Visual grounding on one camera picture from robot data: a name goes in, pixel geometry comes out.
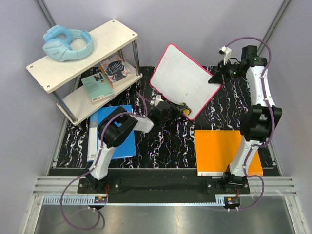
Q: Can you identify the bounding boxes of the blue folder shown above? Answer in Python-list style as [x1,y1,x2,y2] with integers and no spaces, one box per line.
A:
[87,106,137,162]

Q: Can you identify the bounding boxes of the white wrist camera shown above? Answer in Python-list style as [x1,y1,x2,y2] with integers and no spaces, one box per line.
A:
[219,46,232,65]
[150,95,164,106]

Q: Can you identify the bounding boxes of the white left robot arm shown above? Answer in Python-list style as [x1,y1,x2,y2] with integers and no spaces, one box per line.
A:
[84,100,192,193]

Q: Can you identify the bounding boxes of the teal paperback book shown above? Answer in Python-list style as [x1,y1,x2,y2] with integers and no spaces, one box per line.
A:
[81,72,114,105]

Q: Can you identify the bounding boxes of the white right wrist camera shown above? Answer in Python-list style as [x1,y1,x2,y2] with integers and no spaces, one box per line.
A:
[219,46,232,65]

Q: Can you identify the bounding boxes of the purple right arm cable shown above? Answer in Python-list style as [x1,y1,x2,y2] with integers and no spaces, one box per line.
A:
[225,36,276,212]

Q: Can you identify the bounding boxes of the orange book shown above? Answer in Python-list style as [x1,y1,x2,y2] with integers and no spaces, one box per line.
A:
[194,130,260,176]

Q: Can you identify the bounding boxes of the yellow whiteboard eraser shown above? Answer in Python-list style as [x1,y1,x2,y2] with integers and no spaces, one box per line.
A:
[181,102,192,116]

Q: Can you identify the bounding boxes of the Little Women book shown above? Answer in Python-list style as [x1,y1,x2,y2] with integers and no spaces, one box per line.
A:
[100,55,131,88]

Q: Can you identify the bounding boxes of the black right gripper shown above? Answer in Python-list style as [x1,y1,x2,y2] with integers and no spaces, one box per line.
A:
[208,60,242,86]

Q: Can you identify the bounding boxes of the pink framed whiteboard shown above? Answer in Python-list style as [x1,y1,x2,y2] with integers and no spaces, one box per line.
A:
[150,43,221,120]

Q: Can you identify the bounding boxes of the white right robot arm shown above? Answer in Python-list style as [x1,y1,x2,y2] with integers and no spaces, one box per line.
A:
[208,56,282,193]

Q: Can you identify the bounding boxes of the light blue headphones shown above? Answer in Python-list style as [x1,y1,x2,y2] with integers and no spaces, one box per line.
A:
[42,25,94,62]

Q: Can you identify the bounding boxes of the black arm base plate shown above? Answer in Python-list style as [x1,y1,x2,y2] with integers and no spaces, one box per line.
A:
[78,175,250,195]

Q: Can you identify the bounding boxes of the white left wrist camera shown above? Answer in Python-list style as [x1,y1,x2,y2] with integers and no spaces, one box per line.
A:
[150,95,164,106]

